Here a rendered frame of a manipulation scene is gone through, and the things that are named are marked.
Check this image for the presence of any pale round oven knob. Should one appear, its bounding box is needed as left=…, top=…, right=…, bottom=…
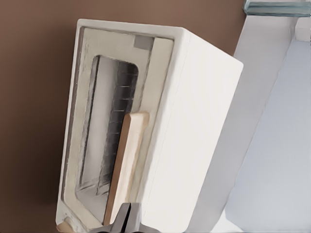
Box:
left=56, top=216, right=74, bottom=233

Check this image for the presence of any white oven body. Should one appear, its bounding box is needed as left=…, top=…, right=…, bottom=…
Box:
left=55, top=18, right=244, bottom=233

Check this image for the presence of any white oven door with window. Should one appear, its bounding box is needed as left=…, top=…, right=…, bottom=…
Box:
left=60, top=26, right=175, bottom=230

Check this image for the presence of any pale wooden door handle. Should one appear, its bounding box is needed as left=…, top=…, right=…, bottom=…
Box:
left=103, top=111, right=150, bottom=226

